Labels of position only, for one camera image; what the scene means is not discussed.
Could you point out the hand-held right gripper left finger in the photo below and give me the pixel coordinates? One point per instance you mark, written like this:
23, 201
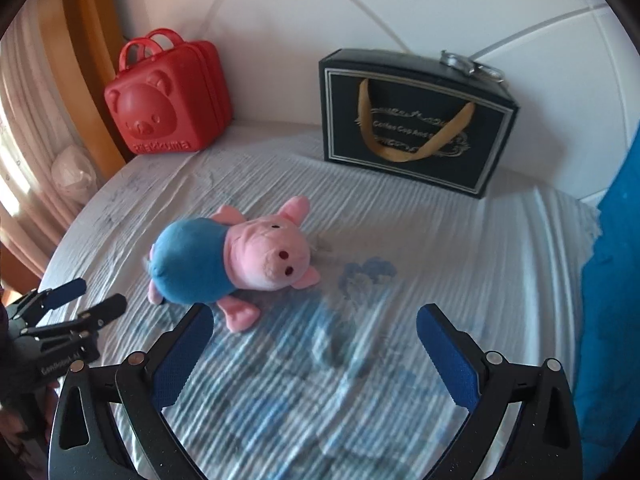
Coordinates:
182, 355

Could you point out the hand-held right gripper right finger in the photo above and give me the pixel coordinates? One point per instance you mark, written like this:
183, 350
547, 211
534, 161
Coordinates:
450, 355

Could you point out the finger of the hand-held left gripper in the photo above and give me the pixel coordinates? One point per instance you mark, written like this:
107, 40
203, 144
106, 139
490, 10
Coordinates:
100, 310
67, 290

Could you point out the pink pig plush toy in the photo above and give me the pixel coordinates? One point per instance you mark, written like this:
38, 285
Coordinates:
240, 255

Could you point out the blue plastic crate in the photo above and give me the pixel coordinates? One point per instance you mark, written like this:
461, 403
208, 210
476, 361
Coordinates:
615, 285

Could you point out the person's left hand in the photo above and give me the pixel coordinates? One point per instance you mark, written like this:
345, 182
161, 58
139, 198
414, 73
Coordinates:
12, 425

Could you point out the white plastic bag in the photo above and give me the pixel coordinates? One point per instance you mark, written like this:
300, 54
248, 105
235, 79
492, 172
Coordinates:
75, 175

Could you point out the white striped table cloth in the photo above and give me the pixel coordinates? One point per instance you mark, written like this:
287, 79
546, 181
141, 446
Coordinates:
350, 240

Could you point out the beige curtain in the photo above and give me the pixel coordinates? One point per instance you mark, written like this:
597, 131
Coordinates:
35, 135

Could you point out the red bear plastic case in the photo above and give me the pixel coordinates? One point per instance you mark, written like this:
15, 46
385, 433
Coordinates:
165, 105

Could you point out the white padded headboard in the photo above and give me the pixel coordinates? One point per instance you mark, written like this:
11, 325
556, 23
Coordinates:
350, 5

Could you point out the orange wooden frame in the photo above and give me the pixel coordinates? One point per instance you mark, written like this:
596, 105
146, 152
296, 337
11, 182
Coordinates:
90, 35

